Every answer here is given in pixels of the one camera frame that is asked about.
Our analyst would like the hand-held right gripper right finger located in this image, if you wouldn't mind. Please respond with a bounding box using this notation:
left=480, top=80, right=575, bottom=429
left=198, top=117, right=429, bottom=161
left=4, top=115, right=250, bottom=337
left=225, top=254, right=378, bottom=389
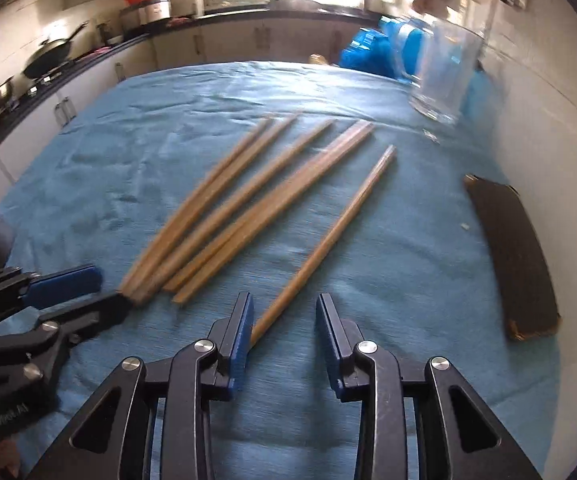
left=317, top=292, right=544, bottom=480

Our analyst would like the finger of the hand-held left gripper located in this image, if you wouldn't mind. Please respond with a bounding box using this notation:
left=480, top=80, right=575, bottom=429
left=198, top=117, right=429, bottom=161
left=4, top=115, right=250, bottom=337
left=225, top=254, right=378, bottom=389
left=0, top=291, right=132, bottom=392
left=0, top=265, right=104, bottom=333

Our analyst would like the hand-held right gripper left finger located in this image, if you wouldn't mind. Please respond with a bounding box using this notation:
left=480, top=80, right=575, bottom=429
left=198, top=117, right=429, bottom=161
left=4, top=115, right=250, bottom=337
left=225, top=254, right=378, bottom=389
left=27, top=291, right=255, bottom=480

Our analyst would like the bunch of wooden chopsticks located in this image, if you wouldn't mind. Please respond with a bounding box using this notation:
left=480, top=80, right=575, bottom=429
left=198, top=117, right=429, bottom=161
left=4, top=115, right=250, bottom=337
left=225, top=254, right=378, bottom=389
left=118, top=112, right=375, bottom=306

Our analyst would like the light wooden chopstick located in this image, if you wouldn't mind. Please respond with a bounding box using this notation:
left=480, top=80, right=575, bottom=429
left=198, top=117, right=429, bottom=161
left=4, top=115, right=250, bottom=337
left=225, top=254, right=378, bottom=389
left=249, top=144, right=398, bottom=348

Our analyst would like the person's left hand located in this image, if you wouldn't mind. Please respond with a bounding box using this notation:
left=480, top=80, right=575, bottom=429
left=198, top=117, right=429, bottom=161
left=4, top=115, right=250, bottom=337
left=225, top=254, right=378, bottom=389
left=0, top=437, right=22, bottom=479

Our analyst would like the blue table cloth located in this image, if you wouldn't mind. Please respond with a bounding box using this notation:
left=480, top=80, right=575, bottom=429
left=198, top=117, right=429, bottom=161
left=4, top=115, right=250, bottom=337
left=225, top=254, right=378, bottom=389
left=0, top=60, right=561, bottom=480

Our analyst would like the dark rectangular case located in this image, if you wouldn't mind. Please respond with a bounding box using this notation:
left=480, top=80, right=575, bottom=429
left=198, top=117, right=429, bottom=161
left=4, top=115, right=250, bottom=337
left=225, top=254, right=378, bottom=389
left=463, top=174, right=562, bottom=343

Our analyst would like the black wok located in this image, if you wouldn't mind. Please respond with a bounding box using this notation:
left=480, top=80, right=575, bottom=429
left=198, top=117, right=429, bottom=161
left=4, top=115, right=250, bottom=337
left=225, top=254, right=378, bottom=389
left=22, top=21, right=92, bottom=80

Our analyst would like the silver rice cooker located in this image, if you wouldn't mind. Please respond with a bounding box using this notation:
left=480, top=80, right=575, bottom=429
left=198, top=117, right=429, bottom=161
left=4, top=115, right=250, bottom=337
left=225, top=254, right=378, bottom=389
left=121, top=0, right=173, bottom=36

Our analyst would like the glass mug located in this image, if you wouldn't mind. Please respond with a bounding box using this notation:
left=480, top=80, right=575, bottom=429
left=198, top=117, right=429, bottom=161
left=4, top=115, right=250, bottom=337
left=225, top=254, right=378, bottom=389
left=408, top=17, right=486, bottom=126

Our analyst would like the blue plastic bag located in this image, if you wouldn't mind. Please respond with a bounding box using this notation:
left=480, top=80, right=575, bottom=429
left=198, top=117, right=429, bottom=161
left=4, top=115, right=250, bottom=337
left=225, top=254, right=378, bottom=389
left=338, top=27, right=394, bottom=79
left=383, top=17, right=489, bottom=113

